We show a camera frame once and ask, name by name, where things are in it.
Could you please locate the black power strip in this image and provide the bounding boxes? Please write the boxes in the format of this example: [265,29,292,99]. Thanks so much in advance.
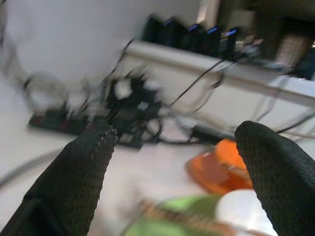
[28,108,148,148]

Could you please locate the orange plate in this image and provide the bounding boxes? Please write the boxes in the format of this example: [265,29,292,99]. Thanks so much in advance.
[185,157,254,196]

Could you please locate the patterned wooden chopstick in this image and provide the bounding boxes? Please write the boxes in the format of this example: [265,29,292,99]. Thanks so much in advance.
[139,203,247,236]
[137,198,237,234]

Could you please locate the black cable over ledge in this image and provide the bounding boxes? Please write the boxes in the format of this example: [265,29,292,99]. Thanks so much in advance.
[169,58,241,109]

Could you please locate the small flat black adapter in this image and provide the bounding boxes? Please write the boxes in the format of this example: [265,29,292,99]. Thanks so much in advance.
[191,124,237,141]

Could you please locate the white ceramic bowl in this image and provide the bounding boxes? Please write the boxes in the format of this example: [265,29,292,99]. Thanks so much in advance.
[216,188,279,236]

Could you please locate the green plate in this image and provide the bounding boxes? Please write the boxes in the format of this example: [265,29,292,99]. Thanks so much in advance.
[124,194,228,236]

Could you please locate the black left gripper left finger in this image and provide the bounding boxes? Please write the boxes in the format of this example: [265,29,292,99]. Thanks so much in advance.
[0,119,119,236]

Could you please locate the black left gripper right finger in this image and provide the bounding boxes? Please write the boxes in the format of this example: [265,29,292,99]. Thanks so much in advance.
[234,120,315,236]

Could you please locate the large black power adapter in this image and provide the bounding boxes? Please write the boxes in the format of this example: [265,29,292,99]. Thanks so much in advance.
[108,73,160,111]

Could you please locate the white window ledge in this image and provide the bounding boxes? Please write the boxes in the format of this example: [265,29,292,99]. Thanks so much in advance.
[123,39,315,109]

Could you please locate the black power strip cord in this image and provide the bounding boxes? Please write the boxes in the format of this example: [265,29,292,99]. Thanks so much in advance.
[0,147,64,186]

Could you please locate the orange bowl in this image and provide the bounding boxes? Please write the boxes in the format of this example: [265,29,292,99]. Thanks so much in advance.
[190,139,254,190]

